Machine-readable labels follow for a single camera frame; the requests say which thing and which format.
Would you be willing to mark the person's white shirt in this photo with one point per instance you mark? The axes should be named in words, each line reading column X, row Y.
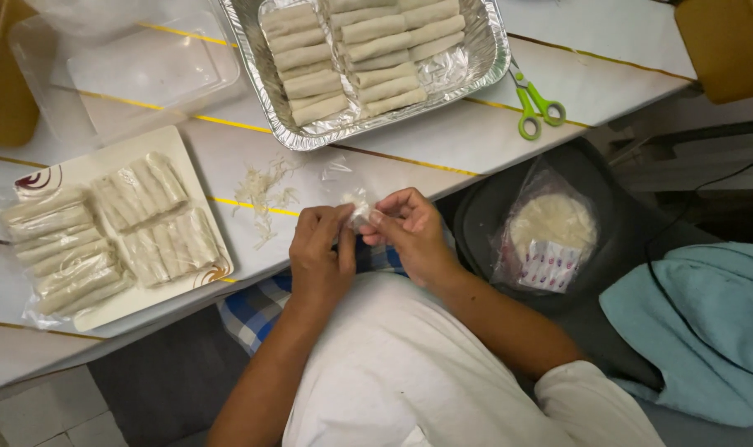
column 407, row 378

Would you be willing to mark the light blue towel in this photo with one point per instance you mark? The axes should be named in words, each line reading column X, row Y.
column 705, row 329

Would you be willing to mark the white square plate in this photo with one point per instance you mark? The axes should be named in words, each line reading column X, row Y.
column 177, row 143

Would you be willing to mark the aluminium foil tray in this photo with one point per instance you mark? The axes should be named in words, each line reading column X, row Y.
column 475, row 59

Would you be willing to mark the person's blue plaid shorts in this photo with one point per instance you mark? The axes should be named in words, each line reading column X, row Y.
column 252, row 310

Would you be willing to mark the clear plastic container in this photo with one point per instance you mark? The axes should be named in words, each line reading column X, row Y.
column 140, row 77

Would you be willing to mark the clear plastic scrap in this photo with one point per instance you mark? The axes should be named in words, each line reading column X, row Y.
column 336, row 171

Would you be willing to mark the crumpled clear plastic bag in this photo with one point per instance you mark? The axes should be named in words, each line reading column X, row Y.
column 103, row 15

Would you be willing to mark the bag of round wrappers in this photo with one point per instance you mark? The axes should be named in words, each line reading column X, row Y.
column 550, row 226

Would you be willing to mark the cardboard box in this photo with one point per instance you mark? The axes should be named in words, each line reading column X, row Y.
column 4, row 105

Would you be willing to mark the heap of wrapper scraps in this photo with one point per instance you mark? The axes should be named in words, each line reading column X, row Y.
column 261, row 192

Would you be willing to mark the black chair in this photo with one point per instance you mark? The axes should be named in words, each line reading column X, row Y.
column 624, row 217

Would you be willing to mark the large clear spring roll packet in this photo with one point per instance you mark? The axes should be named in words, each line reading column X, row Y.
column 63, row 254

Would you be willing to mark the brown box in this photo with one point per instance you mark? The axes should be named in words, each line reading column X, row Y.
column 727, row 46

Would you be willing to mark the small clear plastic bag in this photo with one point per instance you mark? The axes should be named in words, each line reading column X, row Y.
column 356, row 210

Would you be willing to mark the person's right hand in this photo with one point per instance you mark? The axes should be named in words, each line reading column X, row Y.
column 416, row 242

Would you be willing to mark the person's left hand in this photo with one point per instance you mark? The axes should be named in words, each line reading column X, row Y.
column 317, row 261

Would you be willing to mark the dark shelf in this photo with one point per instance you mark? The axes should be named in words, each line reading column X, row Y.
column 699, row 161

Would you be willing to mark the rows of uncooked spring rolls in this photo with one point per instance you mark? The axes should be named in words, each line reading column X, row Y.
column 376, row 56

